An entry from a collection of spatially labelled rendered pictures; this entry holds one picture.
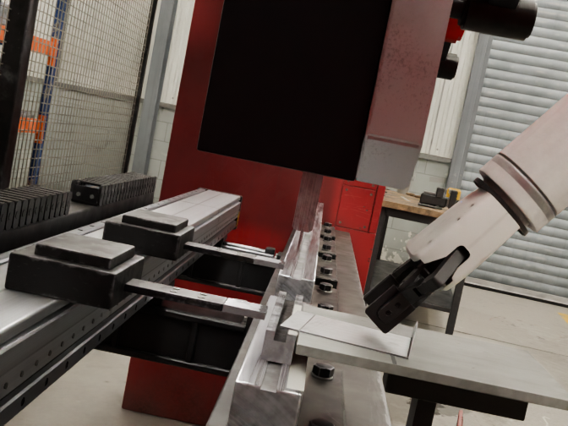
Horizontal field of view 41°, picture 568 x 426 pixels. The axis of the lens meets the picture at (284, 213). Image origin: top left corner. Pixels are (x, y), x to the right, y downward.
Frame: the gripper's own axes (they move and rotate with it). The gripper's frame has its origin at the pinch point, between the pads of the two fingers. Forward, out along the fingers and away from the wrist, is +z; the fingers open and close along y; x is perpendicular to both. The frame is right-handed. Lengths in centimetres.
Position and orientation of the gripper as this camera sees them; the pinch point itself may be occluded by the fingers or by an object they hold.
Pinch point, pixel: (385, 304)
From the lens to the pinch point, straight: 80.3
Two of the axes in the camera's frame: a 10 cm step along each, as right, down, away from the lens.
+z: -7.4, 6.6, 1.2
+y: -0.8, 1.0, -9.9
